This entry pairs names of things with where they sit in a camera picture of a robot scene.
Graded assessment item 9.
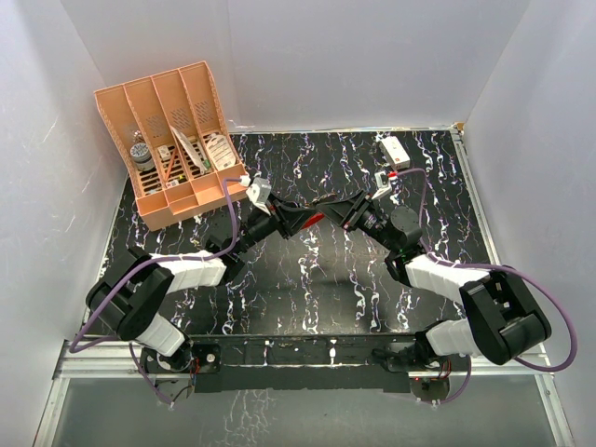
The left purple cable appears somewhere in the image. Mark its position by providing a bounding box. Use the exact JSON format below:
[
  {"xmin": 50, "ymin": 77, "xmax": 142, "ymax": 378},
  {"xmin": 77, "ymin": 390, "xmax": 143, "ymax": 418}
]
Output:
[{"xmin": 68, "ymin": 174, "xmax": 251, "ymax": 407}]

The aluminium frame rail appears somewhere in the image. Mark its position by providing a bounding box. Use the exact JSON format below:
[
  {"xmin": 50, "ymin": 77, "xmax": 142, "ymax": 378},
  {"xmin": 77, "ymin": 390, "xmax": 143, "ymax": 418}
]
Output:
[{"xmin": 451, "ymin": 125, "xmax": 518, "ymax": 308}]

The red black keyring holder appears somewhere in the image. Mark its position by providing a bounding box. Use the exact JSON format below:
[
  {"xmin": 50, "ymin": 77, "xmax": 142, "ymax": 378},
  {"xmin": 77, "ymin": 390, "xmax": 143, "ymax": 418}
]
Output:
[{"xmin": 302, "ymin": 212, "xmax": 325, "ymax": 229}]

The white labelled pouch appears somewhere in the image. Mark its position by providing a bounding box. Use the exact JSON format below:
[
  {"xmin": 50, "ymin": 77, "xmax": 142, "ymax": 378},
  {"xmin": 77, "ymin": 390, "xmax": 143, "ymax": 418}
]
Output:
[{"xmin": 204, "ymin": 133, "xmax": 238, "ymax": 170}]

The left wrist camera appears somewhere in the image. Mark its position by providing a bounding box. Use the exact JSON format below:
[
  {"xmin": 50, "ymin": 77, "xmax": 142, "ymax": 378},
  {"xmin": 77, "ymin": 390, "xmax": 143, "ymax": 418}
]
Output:
[{"xmin": 246, "ymin": 178, "xmax": 271, "ymax": 215}]

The white box red label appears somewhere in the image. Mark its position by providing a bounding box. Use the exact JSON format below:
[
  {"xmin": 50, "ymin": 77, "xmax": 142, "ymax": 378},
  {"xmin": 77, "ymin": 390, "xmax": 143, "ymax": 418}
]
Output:
[{"xmin": 379, "ymin": 136, "xmax": 411, "ymax": 171}]

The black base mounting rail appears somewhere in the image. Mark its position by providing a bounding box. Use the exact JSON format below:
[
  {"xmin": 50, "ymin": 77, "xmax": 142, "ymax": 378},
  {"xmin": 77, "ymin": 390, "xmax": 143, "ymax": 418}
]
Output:
[{"xmin": 139, "ymin": 333, "xmax": 462, "ymax": 395}]

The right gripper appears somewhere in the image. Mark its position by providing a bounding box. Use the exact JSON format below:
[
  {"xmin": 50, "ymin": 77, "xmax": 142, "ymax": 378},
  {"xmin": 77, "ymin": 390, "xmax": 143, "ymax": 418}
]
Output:
[{"xmin": 317, "ymin": 189, "xmax": 399, "ymax": 252}]

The grey round jar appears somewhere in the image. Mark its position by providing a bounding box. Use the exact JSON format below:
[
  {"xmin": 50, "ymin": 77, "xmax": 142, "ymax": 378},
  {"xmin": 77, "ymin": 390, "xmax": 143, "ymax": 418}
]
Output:
[{"xmin": 129, "ymin": 142, "xmax": 155, "ymax": 172}]

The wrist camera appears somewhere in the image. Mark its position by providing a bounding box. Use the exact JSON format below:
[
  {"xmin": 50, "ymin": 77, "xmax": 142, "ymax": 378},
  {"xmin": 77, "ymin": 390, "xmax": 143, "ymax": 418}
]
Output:
[
  {"xmin": 372, "ymin": 171, "xmax": 397, "ymax": 200},
  {"xmin": 246, "ymin": 178, "xmax": 271, "ymax": 215}
]

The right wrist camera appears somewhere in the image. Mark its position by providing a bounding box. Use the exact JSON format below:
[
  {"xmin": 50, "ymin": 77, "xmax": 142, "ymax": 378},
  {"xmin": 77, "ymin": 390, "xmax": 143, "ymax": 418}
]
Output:
[{"xmin": 372, "ymin": 171, "xmax": 397, "ymax": 200}]

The small white card box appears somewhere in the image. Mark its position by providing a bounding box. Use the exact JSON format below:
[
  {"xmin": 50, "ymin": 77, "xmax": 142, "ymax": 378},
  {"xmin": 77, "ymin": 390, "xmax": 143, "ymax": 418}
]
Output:
[{"xmin": 157, "ymin": 145, "xmax": 171, "ymax": 161}]

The orange pencil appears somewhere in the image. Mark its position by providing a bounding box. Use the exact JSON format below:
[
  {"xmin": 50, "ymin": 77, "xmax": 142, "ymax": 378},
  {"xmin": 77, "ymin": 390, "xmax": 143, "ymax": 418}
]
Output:
[{"xmin": 165, "ymin": 148, "xmax": 179, "ymax": 183}]

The white paper packet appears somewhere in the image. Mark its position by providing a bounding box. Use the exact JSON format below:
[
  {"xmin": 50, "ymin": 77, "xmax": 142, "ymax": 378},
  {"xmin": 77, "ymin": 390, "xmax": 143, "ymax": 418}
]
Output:
[{"xmin": 170, "ymin": 126, "xmax": 210, "ymax": 175}]

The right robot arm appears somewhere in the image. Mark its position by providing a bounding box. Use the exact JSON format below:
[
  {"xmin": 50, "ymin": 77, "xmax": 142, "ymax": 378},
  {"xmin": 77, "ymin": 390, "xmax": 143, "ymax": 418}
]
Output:
[{"xmin": 316, "ymin": 192, "xmax": 552, "ymax": 370}]

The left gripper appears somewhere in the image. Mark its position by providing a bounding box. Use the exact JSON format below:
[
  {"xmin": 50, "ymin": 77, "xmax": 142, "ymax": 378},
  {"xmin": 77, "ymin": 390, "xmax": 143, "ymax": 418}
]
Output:
[{"xmin": 233, "ymin": 194, "xmax": 317, "ymax": 256}]

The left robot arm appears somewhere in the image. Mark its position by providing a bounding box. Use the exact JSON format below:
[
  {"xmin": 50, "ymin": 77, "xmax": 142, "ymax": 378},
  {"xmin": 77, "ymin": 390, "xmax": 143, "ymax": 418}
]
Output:
[{"xmin": 86, "ymin": 193, "xmax": 335, "ymax": 372}]

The peach plastic desk organizer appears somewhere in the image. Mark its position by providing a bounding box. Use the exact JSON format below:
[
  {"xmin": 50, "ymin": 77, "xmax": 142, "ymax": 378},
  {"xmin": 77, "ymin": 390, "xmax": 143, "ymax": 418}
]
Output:
[{"xmin": 94, "ymin": 61, "xmax": 247, "ymax": 231}]

